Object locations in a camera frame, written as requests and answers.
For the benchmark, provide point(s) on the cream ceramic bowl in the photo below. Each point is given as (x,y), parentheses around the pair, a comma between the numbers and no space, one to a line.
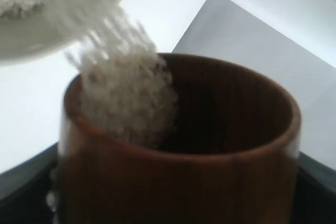
(53,27)

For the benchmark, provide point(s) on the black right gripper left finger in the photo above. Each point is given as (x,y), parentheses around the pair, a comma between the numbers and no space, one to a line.
(24,189)

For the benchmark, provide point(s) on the rice in wooden cup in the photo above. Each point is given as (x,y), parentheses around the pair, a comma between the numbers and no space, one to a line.
(126,86)

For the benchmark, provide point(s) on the brown wooden cup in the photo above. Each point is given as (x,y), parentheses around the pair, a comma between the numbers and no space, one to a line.
(232,159)

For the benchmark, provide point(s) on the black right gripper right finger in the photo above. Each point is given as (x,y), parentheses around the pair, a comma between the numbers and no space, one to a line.
(314,200)

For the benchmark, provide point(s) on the white backdrop cloth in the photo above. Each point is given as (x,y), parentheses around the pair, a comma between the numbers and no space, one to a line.
(290,41)

